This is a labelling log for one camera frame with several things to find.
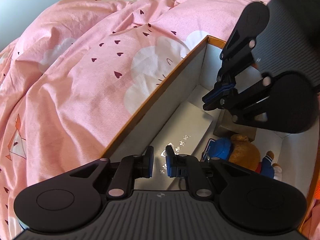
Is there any small tan cardboard box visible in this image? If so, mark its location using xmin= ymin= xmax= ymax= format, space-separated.
xmin=213 ymin=110 xmax=257 ymax=142

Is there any white glasses case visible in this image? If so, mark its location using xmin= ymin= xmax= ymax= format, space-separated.
xmin=135 ymin=101 xmax=213 ymax=190

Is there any orange white cardboard box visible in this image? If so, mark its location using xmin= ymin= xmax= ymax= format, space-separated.
xmin=96 ymin=41 xmax=318 ymax=239

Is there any pink patterned bed quilt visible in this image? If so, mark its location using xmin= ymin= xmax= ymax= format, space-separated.
xmin=1 ymin=0 xmax=270 ymax=239

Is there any brown teddy bear keychain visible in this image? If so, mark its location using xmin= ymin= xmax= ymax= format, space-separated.
xmin=201 ymin=134 xmax=282 ymax=181

